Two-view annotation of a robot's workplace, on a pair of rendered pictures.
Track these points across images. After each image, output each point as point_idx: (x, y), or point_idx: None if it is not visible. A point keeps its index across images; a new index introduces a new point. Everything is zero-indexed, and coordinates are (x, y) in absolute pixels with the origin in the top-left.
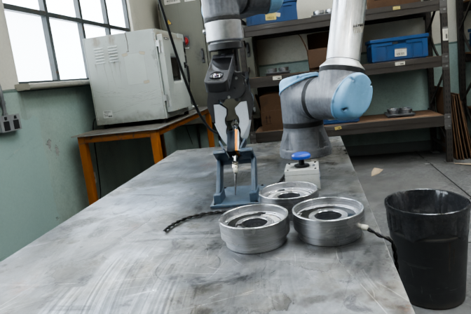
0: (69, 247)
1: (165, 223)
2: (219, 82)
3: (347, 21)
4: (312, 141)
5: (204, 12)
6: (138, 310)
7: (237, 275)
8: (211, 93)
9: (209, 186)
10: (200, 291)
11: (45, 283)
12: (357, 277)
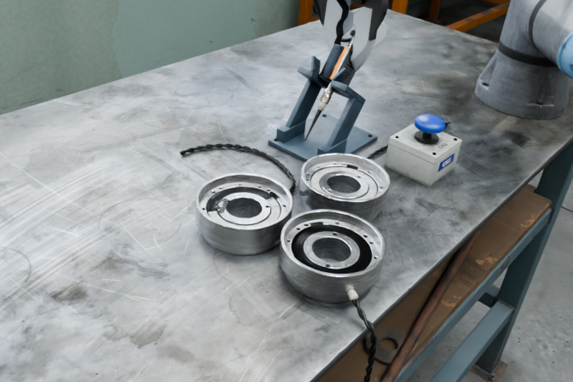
0: (84, 123)
1: (199, 140)
2: None
3: None
4: (524, 88)
5: None
6: (37, 251)
7: (161, 268)
8: None
9: (316, 101)
10: (107, 266)
11: (17, 164)
12: (257, 358)
